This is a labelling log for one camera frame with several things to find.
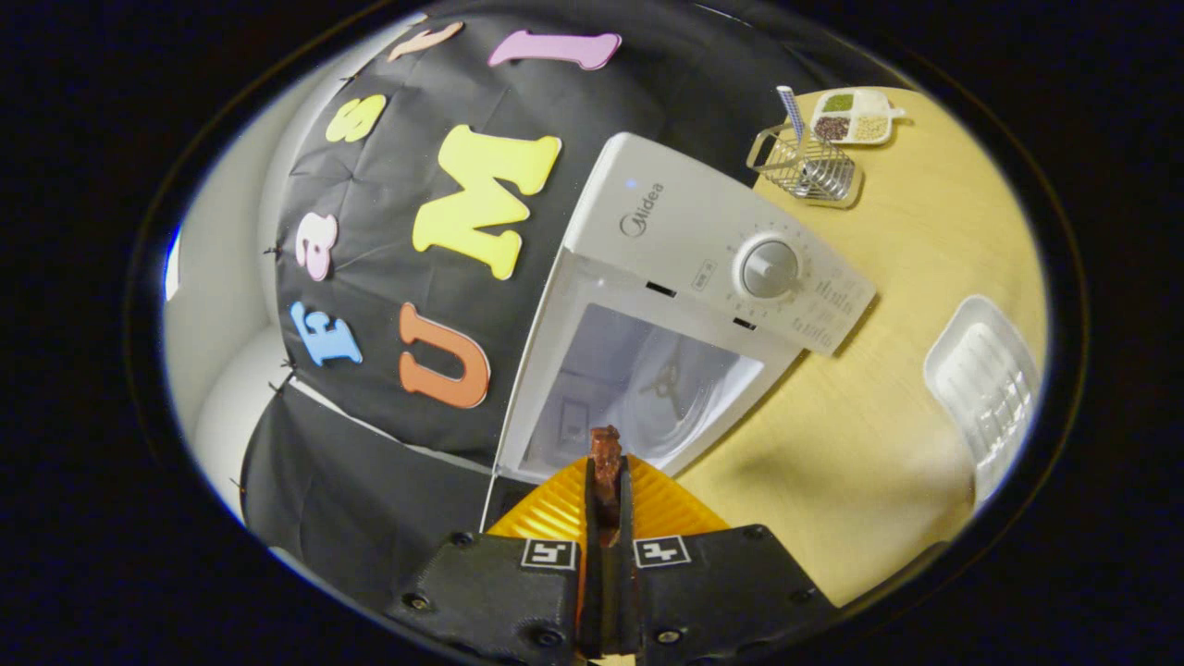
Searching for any brown meat piece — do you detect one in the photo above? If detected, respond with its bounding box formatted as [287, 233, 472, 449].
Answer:
[588, 425, 626, 549]

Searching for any white plastic tray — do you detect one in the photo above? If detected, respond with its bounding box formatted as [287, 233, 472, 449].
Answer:
[923, 294, 1044, 505]

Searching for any white divided seasoning dish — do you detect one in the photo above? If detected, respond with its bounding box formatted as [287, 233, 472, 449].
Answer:
[810, 88, 906, 146]

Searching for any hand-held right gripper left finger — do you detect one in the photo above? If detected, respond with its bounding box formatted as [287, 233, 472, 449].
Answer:
[384, 455, 593, 662]

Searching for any striped handle utensil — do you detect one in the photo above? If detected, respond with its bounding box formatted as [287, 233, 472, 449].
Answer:
[777, 85, 808, 140]

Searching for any white microwave oven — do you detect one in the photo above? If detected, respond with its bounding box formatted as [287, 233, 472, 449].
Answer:
[495, 132, 878, 484]

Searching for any metal wire basket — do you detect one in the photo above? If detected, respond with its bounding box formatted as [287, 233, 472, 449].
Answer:
[746, 123, 863, 209]

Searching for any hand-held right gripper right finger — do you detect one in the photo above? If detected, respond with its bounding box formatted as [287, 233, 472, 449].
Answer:
[615, 453, 838, 662]

